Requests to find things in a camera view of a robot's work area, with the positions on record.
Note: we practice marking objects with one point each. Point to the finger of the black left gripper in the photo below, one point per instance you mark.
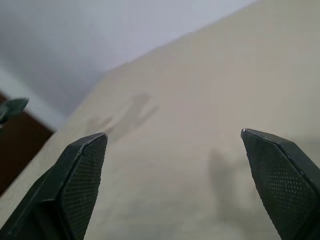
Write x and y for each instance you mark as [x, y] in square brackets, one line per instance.
[15, 106]

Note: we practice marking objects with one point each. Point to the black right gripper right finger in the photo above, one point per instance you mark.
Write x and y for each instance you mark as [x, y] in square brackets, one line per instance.
[287, 187]

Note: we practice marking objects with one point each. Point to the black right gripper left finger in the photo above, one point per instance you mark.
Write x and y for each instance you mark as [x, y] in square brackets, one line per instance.
[62, 195]

